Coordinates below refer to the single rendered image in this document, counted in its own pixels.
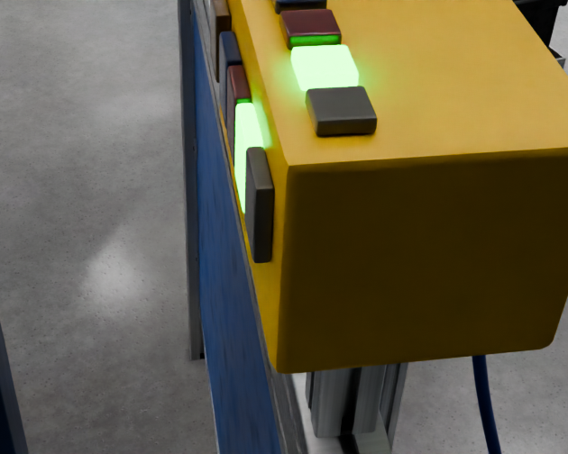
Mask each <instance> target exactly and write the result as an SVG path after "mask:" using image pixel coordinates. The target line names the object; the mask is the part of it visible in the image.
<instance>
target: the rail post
mask: <svg viewBox="0 0 568 454"><path fill-rule="evenodd" d="M178 25H179V77H180V104H181V130H182V157H183V184H184V210H185V237H186V263H187V290H188V343H189V349H190V359H191V360H196V359H204V358H205V353H204V347H203V340H202V333H201V326H200V320H199V313H198V300H197V261H196V257H197V226H196V188H195V157H194V150H193V147H194V138H193V137H194V112H193V74H192V36H191V21H190V0H178Z"/></svg>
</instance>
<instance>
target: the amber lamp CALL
mask: <svg viewBox="0 0 568 454"><path fill-rule="evenodd" d="M230 31H231V14H230V10H229V6H228V3H227V0H210V56H211V60H212V64H213V69H214V73H215V80H216V82H217V83H219V35H220V33H221V32H230Z"/></svg>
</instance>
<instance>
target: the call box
mask: <svg viewBox="0 0 568 454"><path fill-rule="evenodd" d="M227 3H228V6H229V10H230V14H231V32H234V33H235V35H236V39H237V42H238V46H239V50H240V52H241V56H242V60H243V67H244V70H245V74H246V77H247V81H248V85H249V88H250V92H251V96H252V104H253V107H254V110H255V113H256V117H257V121H258V124H259V128H260V131H261V137H262V147H263V148H264V149H265V152H266V156H267V160H268V163H269V167H270V173H271V177H272V181H273V185H274V188H275V192H274V212H273V232H272V252H271V260H270V262H268V263H254V261H253V260H252V254H251V249H250V244H249V240H248V235H247V231H246V227H245V222H244V212H243V209H242V205H241V200H240V196H239V192H238V187H237V183H236V178H235V169H234V165H233V161H232V157H231V152H230V148H229V143H228V139H227V130H226V128H225V126H224V117H223V113H222V108H221V104H220V115H221V120H222V125H223V129H224V137H225V142H226V147H227V151H228V156H229V160H230V165H231V173H232V178H233V182H234V191H235V195H236V200H237V204H238V209H239V214H240V218H241V223H242V227H243V236H244V240H245V245H246V249H247V254H248V259H249V263H250V267H251V268H252V276H253V281H254V285H255V290H256V295H257V299H258V304H259V308H260V313H261V320H262V325H263V330H264V334H265V339H266V343H267V348H268V352H269V357H270V362H271V364H272V366H273V367H274V368H275V369H276V371H277V372H278V373H281V374H286V375H287V374H296V373H305V372H314V371H324V370H333V369H342V368H359V367H368V366H378V365H388V364H397V363H406V362H415V361H424V360H433V359H451V358H460V357H470V356H479V355H488V354H497V353H507V352H516V351H525V350H540V349H543V348H545V347H547V346H549V345H550V344H551V343H552V342H553V340H554V336H555V333H556V330H557V327H558V324H559V322H560V319H561V316H562V313H563V309H564V306H565V303H566V300H567V297H568V76H567V74H566V73H565V72H564V70H563V69H562V67H561V66H560V65H559V63H558V62H557V60H556V59H555V58H554V56H553V55H552V53H551V52H550V51H549V49H548V48H547V47H546V46H545V45H544V43H543V42H542V40H541V39H540V38H539V36H538V35H537V34H536V32H535V31H534V29H533V28H532V27H531V25H530V24H529V23H528V21H527V20H526V18H525V17H524V15H523V14H522V13H521V12H520V11H519V10H518V8H517V7H516V5H515V4H514V3H513V1H512V0H327V9H330V10H332V12H333V14H334V18H335V19H336V22H337V24H338V26H339V29H340V31H341V33H342V35H343V36H342V44H341V45H345V46H347V48H348V50H349V52H350V54H351V56H352V59H353V62H354V65H355V67H356V68H357V71H358V73H359V78H358V84H357V86H364V88H365V90H366V92H367V95H368V97H369V98H370V101H371V104H372V107H373V109H374V111H375V113H376V115H377V118H378V121H377V128H376V131H375V132H373V133H361V134H346V135H331V136H317V135H316V133H315V131H314V128H313V125H312V123H311V120H310V117H309V114H308V111H307V107H306V104H305V98H306V91H305V90H302V89H301V88H300V86H299V83H298V79H297V76H296V73H295V70H294V68H293V65H292V62H291V52H292V50H288V48H287V46H286V43H285V41H284V38H283V34H282V31H281V29H280V26H279V14H276V13H275V10H274V7H273V4H272V1H271V0H227Z"/></svg>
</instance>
